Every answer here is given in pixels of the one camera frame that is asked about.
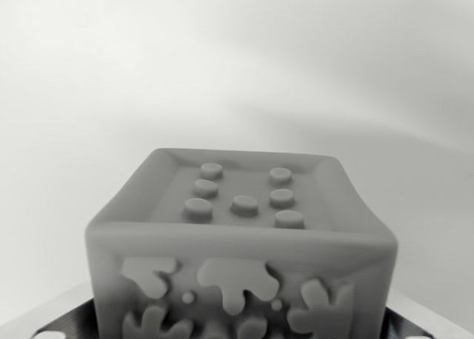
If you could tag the silver black-tipped gripper right finger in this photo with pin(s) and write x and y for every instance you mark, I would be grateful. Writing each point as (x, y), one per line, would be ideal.
(414, 322)

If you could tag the silver black-tipped gripper left finger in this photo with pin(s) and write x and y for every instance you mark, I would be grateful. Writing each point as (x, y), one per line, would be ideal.
(55, 317)

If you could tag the grey embossed cube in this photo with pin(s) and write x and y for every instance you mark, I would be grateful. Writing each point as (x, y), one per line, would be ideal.
(240, 242)

